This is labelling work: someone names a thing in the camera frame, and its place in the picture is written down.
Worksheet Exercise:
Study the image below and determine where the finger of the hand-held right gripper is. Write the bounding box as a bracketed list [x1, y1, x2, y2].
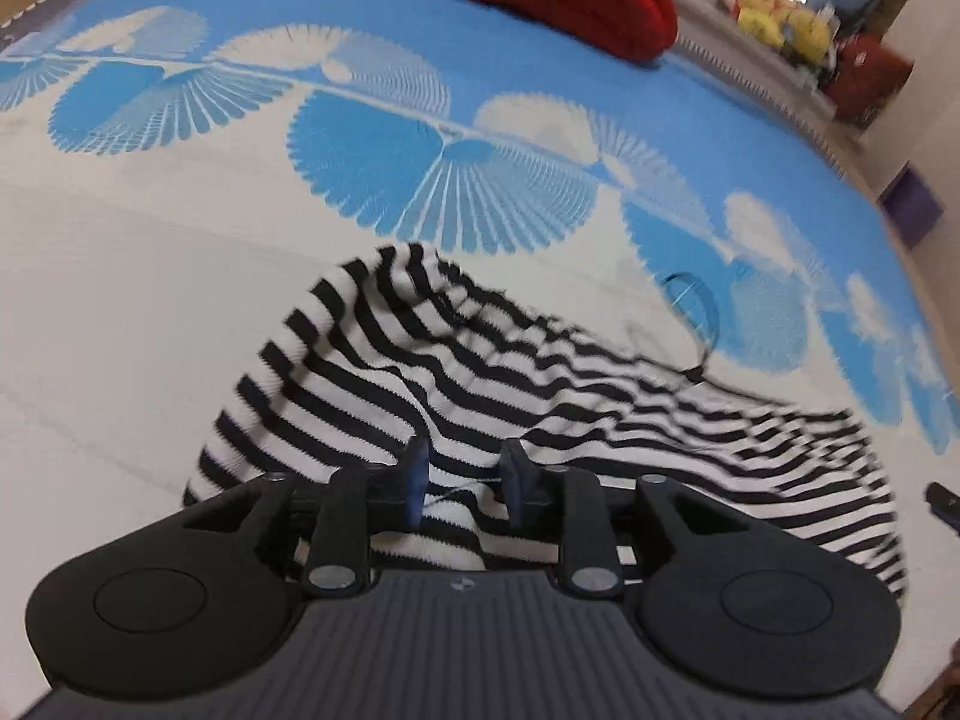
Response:
[925, 482, 960, 535]

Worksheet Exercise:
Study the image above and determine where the blue and white printed blanket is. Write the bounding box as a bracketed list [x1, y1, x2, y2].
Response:
[0, 0, 960, 720]

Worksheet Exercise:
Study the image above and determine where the purple box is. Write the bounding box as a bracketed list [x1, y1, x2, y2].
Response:
[880, 169, 947, 246]

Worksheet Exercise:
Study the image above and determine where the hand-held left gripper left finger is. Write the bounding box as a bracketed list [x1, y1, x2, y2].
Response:
[184, 435, 431, 595]

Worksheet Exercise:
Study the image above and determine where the yellow plush toy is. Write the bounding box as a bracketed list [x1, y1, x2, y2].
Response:
[737, 0, 785, 44]
[780, 4, 835, 62]

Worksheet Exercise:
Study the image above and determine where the striped top with white vest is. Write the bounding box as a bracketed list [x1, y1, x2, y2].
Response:
[182, 241, 908, 601]

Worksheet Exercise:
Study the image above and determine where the white windowsill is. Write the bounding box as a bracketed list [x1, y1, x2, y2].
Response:
[673, 0, 837, 122]

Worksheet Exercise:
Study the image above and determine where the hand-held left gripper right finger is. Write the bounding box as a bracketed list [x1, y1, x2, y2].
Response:
[498, 437, 760, 595]

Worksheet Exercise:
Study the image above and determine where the red bag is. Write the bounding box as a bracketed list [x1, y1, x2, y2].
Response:
[823, 34, 917, 126]

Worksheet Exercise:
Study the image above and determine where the thin black cord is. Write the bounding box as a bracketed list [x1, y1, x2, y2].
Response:
[626, 272, 722, 385]

